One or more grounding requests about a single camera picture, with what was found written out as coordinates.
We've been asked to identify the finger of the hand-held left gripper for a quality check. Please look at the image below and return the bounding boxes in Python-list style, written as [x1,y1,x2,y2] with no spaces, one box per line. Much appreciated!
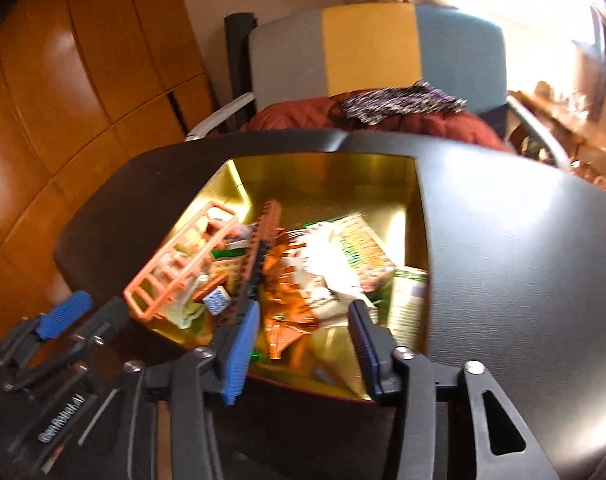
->
[0,290,94,376]
[3,296,131,393]

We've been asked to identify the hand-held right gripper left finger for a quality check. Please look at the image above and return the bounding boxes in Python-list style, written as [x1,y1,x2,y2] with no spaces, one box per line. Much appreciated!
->
[115,301,262,480]

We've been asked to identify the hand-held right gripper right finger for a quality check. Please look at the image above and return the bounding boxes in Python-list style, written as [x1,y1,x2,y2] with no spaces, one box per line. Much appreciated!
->
[347,300,558,480]

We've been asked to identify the orange plastic rack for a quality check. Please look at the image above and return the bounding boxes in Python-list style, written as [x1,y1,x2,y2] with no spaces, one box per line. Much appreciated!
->
[123,201,241,328]

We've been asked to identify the green and cream carton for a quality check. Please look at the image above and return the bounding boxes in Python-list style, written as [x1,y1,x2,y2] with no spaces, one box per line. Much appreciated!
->
[385,267,430,346]

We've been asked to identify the dark ridged toy bar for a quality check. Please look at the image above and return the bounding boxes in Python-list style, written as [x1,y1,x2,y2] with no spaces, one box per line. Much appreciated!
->
[218,199,286,341]

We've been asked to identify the orange snack bag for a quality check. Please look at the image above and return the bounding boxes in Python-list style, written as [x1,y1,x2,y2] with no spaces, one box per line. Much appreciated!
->
[255,225,384,361]

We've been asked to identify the dark red box gold inside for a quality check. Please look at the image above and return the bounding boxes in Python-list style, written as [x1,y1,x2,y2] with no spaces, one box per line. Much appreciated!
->
[125,155,431,403]

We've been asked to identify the red quilted jacket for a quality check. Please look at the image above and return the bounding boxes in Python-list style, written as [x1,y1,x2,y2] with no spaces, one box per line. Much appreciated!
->
[238,91,508,153]

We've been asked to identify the wooden wardrobe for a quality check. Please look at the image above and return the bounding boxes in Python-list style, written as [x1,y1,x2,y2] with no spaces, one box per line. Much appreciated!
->
[0,0,218,351]

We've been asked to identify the leopard print scarf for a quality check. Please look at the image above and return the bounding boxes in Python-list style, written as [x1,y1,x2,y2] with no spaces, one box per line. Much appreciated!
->
[340,80,468,126]

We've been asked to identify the yellow blue grey armchair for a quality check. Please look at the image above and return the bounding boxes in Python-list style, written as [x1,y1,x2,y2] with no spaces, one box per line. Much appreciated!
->
[185,2,568,171]

